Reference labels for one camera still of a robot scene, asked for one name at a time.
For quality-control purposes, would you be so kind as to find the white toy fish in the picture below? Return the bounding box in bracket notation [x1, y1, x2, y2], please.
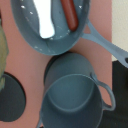
[33, 0, 55, 39]

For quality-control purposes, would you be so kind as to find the brown toy sausage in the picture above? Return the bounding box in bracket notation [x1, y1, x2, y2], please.
[61, 0, 79, 31]

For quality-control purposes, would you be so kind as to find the grey frying pan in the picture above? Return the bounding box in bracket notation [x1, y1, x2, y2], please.
[10, 0, 128, 68]

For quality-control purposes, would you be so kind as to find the brown stove board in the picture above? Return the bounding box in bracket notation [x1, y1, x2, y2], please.
[0, 0, 112, 128]

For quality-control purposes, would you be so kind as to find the grey cooking pot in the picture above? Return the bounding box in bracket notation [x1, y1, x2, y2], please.
[37, 52, 116, 128]

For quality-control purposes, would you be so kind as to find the black round burner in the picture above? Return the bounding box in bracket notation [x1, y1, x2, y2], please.
[0, 73, 26, 122]

